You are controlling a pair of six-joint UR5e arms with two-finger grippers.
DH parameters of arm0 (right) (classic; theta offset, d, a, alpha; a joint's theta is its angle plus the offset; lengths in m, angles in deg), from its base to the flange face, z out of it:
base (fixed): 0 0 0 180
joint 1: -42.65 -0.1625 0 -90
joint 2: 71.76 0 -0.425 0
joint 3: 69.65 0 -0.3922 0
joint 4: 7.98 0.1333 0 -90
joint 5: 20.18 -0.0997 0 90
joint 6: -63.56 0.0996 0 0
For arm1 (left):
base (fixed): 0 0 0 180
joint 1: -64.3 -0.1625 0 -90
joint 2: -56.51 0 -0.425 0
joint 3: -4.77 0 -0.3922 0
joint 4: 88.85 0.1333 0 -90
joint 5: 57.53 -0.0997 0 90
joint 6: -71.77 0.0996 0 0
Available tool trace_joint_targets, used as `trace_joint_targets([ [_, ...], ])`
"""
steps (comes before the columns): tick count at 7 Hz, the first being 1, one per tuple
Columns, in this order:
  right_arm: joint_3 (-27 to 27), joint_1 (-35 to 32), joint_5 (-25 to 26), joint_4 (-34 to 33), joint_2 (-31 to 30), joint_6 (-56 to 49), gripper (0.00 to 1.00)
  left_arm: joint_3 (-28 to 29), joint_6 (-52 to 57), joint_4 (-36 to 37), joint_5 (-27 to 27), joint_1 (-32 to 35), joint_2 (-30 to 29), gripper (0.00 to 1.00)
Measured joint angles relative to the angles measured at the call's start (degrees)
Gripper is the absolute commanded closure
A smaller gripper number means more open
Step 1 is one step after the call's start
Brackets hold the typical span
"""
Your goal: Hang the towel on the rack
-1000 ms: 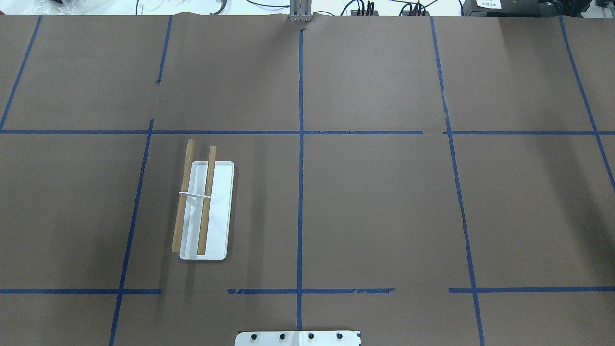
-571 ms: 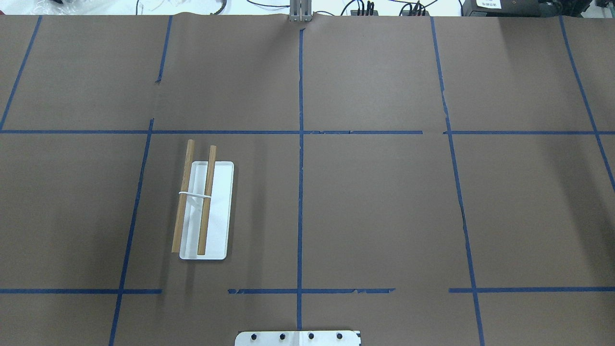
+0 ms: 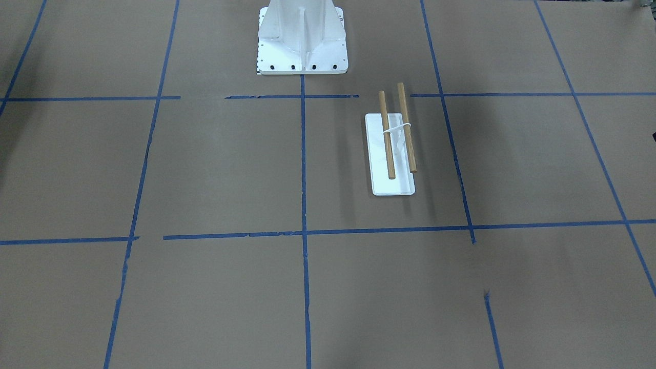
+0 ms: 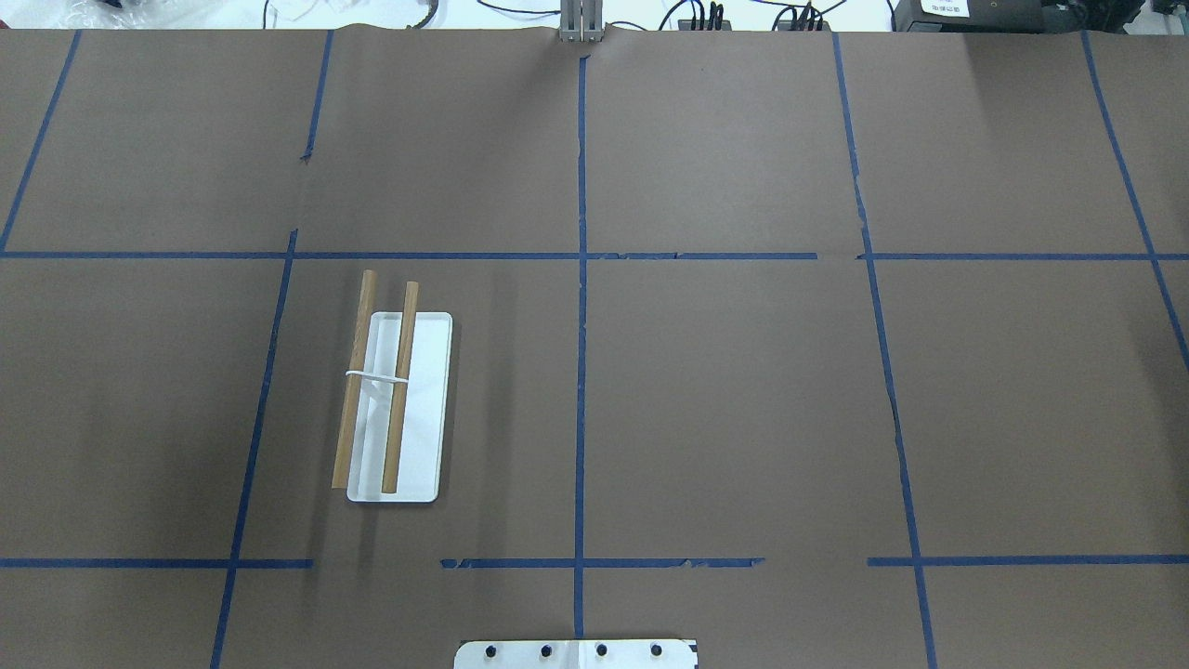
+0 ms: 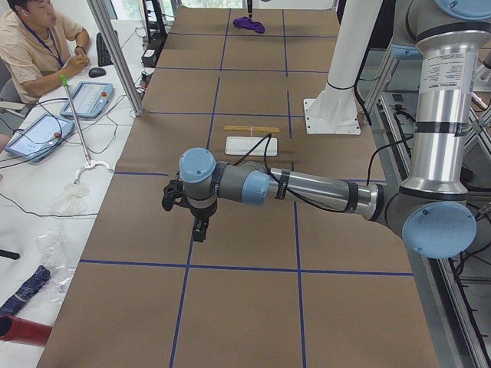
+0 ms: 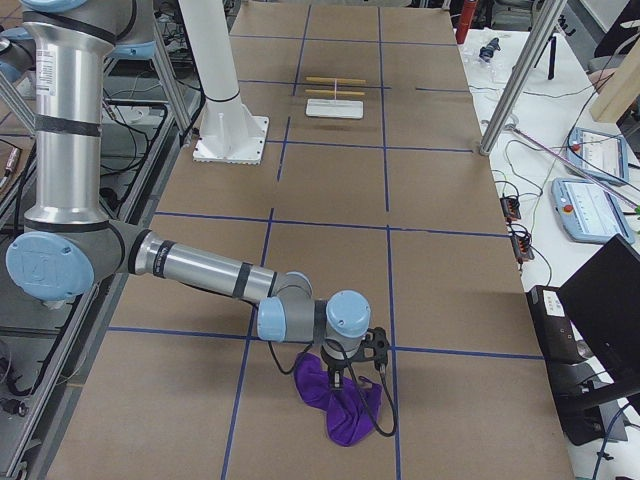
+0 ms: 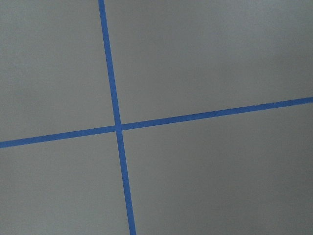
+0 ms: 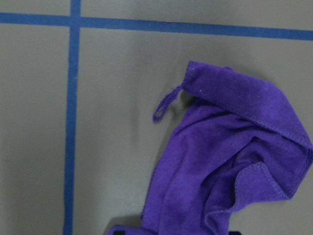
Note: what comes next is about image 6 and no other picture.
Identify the black monitor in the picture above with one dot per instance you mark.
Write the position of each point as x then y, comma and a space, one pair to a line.
601, 299

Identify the black computer box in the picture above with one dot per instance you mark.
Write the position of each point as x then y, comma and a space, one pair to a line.
586, 406

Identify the wooden rack bar inner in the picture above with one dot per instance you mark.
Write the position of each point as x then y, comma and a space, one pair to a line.
335, 93

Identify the folded blue umbrella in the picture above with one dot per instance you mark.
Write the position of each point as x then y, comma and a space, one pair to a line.
487, 52

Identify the blue teach pendant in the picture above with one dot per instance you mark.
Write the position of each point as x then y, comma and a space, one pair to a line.
602, 155
587, 213

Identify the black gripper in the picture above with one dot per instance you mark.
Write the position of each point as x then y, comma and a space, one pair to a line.
333, 363

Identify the white rack base tray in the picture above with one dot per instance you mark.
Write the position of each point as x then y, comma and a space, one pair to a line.
330, 108

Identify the aluminium frame post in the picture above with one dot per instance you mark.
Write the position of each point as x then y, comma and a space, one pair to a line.
542, 29

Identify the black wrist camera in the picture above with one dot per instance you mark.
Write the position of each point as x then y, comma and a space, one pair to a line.
375, 348

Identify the blue teach pendant far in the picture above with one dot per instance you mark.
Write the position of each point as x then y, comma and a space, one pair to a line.
602, 155

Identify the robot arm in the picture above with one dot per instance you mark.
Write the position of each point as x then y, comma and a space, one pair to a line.
69, 243

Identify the purple towel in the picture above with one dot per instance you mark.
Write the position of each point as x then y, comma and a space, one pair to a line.
347, 421

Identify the blue teach pendant near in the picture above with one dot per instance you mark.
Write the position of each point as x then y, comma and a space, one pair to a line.
587, 213

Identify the red cylinder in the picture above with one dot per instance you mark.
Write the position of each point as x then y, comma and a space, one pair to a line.
465, 20

